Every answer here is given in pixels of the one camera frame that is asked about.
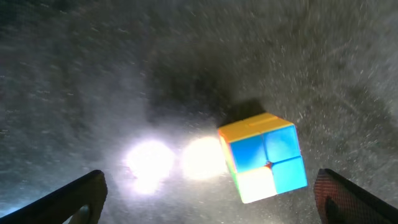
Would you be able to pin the many-coloured puzzle cube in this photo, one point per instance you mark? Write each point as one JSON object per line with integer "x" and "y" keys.
{"x": 264, "y": 155}

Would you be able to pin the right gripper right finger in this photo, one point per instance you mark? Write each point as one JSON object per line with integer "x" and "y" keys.
{"x": 345, "y": 202}

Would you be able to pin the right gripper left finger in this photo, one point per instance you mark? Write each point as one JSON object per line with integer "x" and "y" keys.
{"x": 71, "y": 199}

